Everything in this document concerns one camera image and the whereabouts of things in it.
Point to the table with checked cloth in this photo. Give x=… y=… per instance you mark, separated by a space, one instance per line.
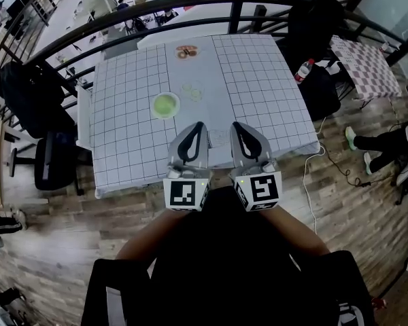
x=258 y=97

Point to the black metal railing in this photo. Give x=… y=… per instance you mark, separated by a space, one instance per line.
x=156 y=3

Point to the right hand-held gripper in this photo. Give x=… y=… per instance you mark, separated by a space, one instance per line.
x=262 y=190

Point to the purple checked cloth table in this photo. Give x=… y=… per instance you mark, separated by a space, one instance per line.
x=367 y=66

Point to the black office chair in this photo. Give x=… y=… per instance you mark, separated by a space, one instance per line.
x=30 y=100

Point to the white bowl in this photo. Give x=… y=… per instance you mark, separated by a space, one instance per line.
x=166 y=117

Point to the person's black clothing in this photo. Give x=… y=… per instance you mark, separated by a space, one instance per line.
x=224 y=267

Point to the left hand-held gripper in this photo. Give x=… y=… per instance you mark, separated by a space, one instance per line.
x=183 y=192

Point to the person's right forearm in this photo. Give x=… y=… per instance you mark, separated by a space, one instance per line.
x=296 y=233

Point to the white side shelf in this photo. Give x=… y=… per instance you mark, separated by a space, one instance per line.
x=84 y=117

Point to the person's left forearm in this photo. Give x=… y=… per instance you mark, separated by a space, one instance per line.
x=149 y=236

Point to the black chair with jacket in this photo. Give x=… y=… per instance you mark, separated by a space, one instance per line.
x=316 y=29

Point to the red label water bottle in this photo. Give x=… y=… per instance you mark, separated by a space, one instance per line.
x=303 y=72

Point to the green lettuce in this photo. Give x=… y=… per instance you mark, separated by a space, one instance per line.
x=165 y=105

